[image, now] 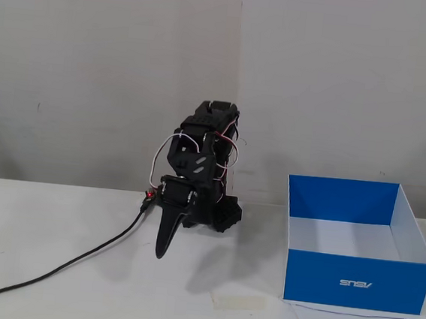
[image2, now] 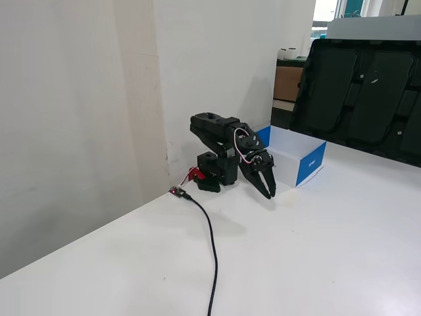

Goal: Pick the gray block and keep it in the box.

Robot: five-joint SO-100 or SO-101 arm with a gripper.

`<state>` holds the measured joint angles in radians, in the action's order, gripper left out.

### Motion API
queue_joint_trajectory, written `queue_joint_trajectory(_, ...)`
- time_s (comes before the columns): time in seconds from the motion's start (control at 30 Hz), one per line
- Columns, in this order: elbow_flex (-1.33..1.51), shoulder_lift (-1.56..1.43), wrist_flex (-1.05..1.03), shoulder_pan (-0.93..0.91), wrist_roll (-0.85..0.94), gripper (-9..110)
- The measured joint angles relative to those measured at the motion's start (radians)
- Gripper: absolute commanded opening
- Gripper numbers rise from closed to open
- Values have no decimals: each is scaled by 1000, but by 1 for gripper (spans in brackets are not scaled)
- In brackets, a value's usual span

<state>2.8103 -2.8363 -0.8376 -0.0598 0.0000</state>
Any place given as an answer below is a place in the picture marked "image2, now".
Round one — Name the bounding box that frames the small controller board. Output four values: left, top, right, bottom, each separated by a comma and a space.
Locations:
168, 186, 193, 201

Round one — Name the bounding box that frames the black table clamp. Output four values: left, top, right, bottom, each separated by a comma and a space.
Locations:
193, 176, 221, 194

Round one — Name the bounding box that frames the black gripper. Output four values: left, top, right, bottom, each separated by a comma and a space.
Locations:
239, 148, 278, 201

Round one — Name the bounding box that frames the blue and white cardboard box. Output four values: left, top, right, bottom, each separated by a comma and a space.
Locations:
255, 124, 328, 188

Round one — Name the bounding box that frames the red clamp handle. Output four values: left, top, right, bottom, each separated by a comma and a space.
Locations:
182, 167, 207, 185

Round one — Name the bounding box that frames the white and red servo wire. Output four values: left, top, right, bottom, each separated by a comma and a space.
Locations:
233, 127, 255, 166

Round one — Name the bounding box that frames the black plastic tray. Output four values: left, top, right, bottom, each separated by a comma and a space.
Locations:
288, 38, 421, 167

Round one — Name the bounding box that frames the black power cable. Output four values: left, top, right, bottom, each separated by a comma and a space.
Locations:
184, 194, 219, 316

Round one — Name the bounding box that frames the gray panel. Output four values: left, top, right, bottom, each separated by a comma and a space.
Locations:
326, 14, 421, 42

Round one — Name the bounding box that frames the brown cardboard box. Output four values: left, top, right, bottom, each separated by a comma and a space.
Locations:
273, 65, 305, 103

